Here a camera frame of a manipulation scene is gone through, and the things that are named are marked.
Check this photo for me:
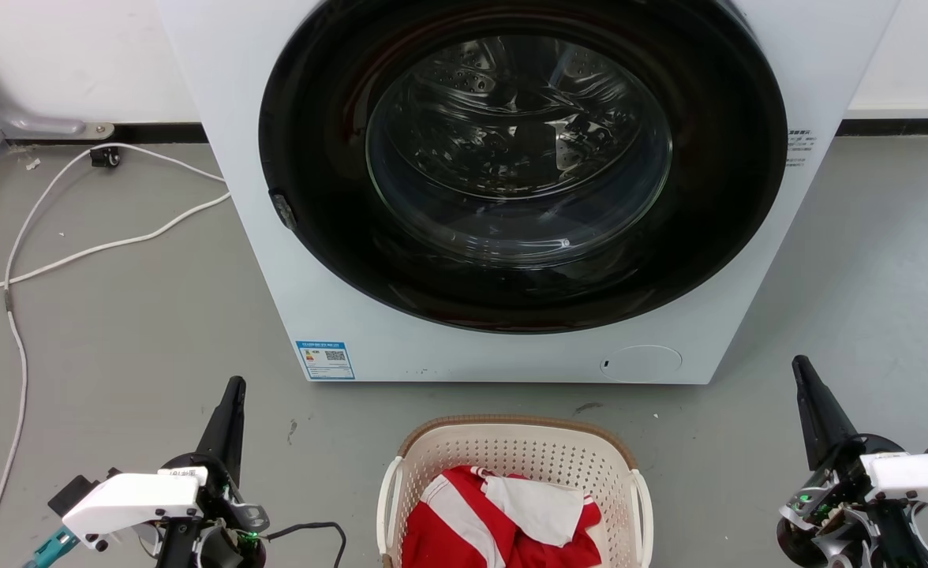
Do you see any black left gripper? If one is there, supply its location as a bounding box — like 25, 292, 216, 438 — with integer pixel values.
155, 376, 270, 568

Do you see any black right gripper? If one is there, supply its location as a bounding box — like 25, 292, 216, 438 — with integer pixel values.
776, 355, 928, 568

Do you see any cream perforated plastic laundry basket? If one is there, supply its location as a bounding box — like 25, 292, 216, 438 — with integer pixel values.
377, 416, 655, 568

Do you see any blue energy label sticker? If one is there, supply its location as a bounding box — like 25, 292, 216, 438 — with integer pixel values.
296, 340, 356, 382

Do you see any round white filter cover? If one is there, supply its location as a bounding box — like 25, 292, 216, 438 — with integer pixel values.
599, 345, 684, 385

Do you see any teal connector piece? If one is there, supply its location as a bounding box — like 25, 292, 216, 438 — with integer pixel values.
24, 527, 80, 568

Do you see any white front-load washing machine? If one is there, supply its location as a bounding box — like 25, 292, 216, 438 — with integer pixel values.
156, 0, 902, 386

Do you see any red and white striped garment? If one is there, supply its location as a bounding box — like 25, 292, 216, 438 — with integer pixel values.
401, 465, 604, 568

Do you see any round black glass washer door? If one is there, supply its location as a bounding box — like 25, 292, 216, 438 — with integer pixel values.
258, 0, 788, 334

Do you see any white cloth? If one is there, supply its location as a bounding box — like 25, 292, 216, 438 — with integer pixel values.
483, 473, 586, 547

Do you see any thin black left gripper cable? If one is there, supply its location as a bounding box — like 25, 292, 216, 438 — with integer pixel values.
263, 521, 348, 568

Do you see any thick white power cable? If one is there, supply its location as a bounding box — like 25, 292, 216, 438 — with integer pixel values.
0, 192, 232, 302

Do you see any long thin white cable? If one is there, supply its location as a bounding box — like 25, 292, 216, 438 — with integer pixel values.
0, 142, 228, 568

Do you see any grey wall pipe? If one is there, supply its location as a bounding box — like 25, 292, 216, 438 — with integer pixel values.
0, 35, 115, 141

